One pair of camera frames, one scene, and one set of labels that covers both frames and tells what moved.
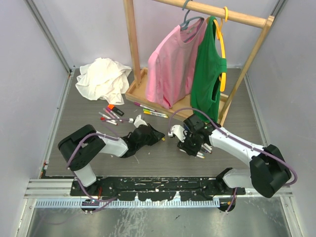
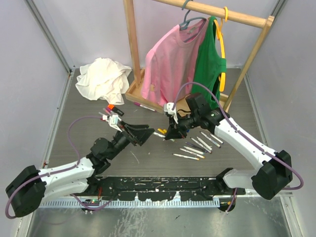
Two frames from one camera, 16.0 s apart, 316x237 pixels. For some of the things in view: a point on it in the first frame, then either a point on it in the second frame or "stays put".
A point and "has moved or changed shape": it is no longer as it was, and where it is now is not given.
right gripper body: [191, 143] to [186, 124]
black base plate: [153, 188] stays put
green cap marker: [148, 109] has moved or changed shape
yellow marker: [150, 112] to [186, 156]
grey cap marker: [208, 146] stays put
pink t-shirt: [172, 63] stays put
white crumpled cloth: [104, 79] stays put
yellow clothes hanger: [219, 24] stays put
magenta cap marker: [138, 104] stays put
